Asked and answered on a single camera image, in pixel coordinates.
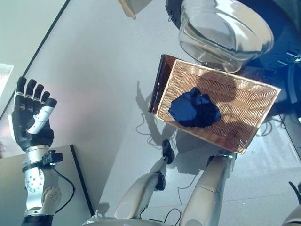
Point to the white chair wooden legs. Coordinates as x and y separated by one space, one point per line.
128 9

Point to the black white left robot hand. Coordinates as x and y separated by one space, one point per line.
26 131

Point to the round glass washing machine door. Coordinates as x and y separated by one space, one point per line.
223 30

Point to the navy blue garment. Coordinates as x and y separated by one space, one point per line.
190 110

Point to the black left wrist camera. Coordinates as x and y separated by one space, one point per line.
53 157

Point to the grey robot torso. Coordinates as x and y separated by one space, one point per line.
122 222

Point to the right robot leg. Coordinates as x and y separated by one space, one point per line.
209 188

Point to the brown wicker laundry tray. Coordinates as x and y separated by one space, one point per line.
240 99

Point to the white framed wall window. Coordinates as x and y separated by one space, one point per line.
7 75

